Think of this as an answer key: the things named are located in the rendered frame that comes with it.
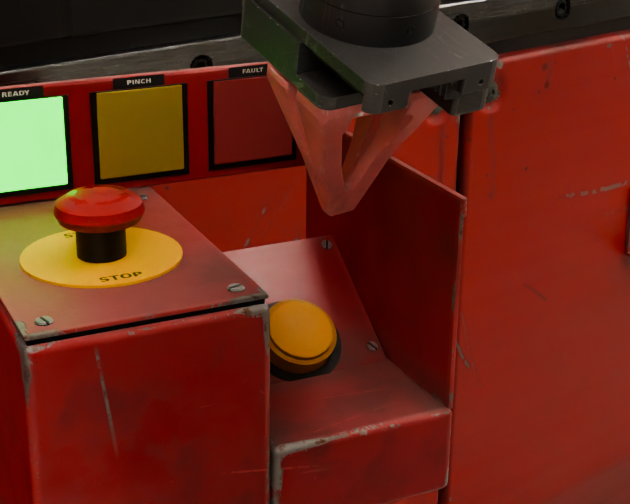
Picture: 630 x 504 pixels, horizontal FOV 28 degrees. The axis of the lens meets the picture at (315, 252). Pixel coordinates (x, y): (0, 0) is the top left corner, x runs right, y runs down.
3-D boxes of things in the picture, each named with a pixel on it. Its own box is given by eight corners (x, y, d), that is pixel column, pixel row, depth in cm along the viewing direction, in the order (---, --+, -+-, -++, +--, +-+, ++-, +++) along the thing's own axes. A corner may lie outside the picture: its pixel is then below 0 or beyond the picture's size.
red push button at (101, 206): (70, 292, 54) (65, 213, 53) (47, 260, 57) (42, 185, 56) (159, 277, 56) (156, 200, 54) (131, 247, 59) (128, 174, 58)
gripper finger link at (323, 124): (342, 143, 63) (368, -31, 57) (426, 221, 58) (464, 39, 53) (223, 172, 59) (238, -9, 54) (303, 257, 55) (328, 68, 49)
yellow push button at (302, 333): (268, 390, 62) (278, 368, 60) (243, 326, 64) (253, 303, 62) (337, 376, 64) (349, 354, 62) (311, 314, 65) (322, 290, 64)
